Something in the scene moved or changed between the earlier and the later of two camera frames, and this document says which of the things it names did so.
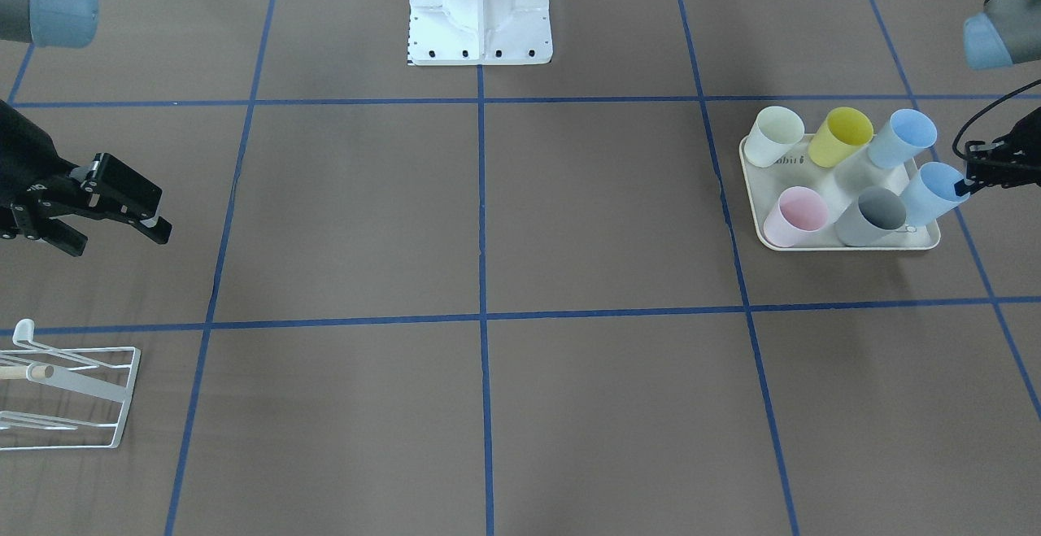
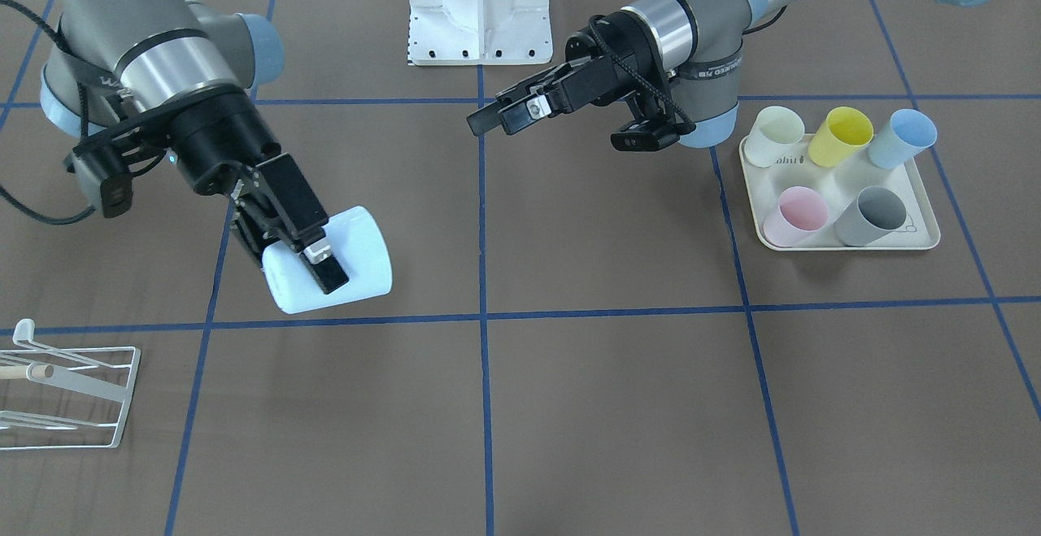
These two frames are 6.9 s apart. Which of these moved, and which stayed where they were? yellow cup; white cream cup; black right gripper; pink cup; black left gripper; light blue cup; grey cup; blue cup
Moved: black left gripper; black right gripper; light blue cup
Stayed: white cream cup; yellow cup; blue cup; grey cup; pink cup
